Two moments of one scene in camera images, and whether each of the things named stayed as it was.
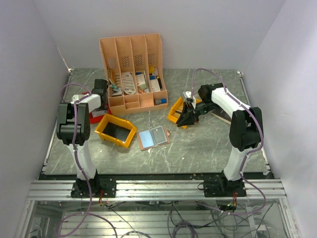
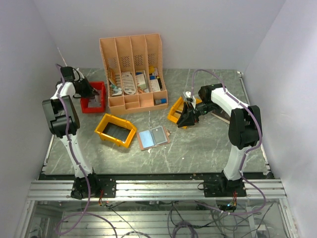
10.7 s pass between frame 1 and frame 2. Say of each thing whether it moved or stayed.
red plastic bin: moved
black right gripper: stayed
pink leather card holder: stayed
